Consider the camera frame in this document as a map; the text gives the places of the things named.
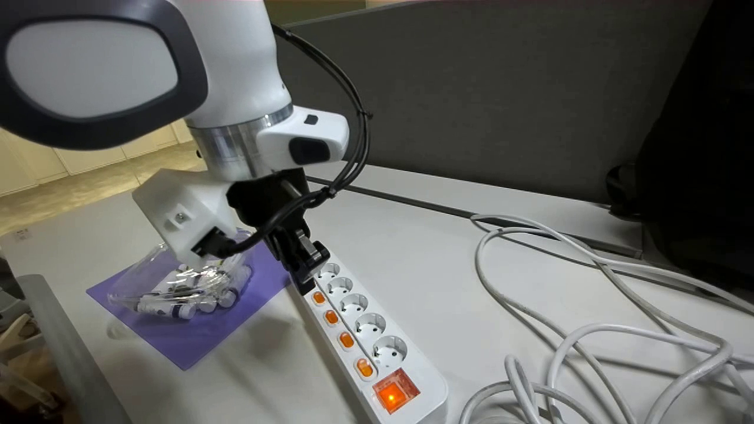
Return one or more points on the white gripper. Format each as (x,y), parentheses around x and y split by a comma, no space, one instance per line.
(185,207)

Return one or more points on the clear bag of markers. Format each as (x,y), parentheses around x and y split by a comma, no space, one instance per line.
(185,293)

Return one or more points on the white extension cord power strip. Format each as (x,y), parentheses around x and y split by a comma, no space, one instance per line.
(375,362)

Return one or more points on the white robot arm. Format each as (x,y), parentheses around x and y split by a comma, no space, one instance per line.
(97,73)

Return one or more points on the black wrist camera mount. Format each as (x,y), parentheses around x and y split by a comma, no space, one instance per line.
(257,200)

